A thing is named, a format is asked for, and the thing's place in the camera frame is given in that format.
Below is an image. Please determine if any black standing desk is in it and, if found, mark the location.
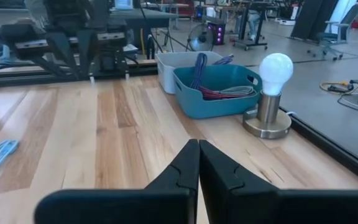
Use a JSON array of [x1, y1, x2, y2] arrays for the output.
[[231, 0, 269, 51]]

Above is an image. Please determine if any teal plastic bin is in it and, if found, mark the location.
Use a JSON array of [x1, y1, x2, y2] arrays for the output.
[[172, 63, 264, 120]]

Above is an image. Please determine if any floor fan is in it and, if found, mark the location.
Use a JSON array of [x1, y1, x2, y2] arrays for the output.
[[186, 23, 214, 52]]

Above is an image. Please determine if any dark purple braided usb cable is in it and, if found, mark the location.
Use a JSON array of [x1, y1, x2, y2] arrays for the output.
[[190, 52, 208, 90]]

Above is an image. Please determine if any computer tower with lights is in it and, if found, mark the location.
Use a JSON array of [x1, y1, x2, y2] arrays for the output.
[[203, 16, 226, 46]]

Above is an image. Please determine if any maroon usb cable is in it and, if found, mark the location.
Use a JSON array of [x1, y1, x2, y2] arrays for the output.
[[199, 86, 229, 101]]

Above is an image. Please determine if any laptop with white screen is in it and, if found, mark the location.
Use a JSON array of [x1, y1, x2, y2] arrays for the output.
[[114, 0, 134, 10]]

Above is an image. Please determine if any white plastic bin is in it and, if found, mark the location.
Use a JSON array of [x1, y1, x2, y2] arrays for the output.
[[155, 50, 234, 95]]

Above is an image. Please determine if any black aluminium table frame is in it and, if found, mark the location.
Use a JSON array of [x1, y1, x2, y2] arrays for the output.
[[0, 17, 358, 189]]

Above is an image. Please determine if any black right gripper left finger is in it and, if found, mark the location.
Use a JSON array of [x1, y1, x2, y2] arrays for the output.
[[34, 139, 200, 224]]

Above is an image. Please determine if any dark office desk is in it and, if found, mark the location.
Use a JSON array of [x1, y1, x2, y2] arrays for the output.
[[110, 8, 180, 60]]

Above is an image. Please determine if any floor cable bundle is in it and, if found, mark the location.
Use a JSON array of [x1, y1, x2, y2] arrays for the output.
[[319, 58, 358, 113]]

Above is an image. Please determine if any person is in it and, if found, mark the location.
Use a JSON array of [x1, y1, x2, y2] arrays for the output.
[[247, 9, 262, 41]]

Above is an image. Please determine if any grey usb cable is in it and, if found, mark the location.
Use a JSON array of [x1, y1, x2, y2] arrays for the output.
[[219, 85, 257, 98]]

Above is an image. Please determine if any violet usb cable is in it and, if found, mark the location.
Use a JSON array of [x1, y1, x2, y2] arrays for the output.
[[213, 54, 235, 66]]

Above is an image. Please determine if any black divider panel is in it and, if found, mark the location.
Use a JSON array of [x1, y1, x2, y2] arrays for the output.
[[290, 0, 338, 41]]

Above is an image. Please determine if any grey office chair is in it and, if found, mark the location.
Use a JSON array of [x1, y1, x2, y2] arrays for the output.
[[306, 2, 358, 62]]

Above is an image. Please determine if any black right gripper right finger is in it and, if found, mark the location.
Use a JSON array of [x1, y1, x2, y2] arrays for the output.
[[200, 139, 358, 224]]

